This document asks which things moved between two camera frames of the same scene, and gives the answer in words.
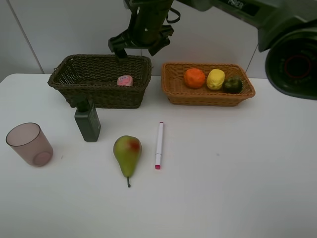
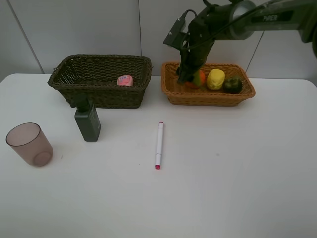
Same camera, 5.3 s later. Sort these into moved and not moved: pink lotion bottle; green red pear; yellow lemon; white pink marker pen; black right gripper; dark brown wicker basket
Moved: green red pear; black right gripper
Not moved: yellow lemon; white pink marker pen; dark brown wicker basket; pink lotion bottle
